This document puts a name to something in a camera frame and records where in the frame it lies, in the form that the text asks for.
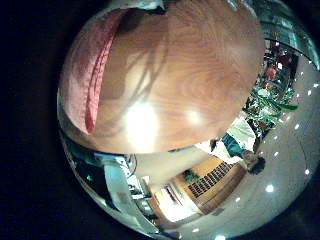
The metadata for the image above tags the pink cloth garment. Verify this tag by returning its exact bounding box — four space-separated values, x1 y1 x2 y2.
60 8 130 135

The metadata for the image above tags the small green plant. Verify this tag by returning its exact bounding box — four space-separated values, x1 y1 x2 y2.
181 168 202 185

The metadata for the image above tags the person in white coat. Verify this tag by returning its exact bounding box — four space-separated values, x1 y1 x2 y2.
194 116 267 176

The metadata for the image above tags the large green plant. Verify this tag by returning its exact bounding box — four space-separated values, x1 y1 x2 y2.
243 78 299 134

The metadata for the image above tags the red flower decoration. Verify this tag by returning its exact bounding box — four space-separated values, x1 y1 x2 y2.
264 43 295 82

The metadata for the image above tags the dark grid wall panel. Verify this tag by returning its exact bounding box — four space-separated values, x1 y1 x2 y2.
187 161 237 198

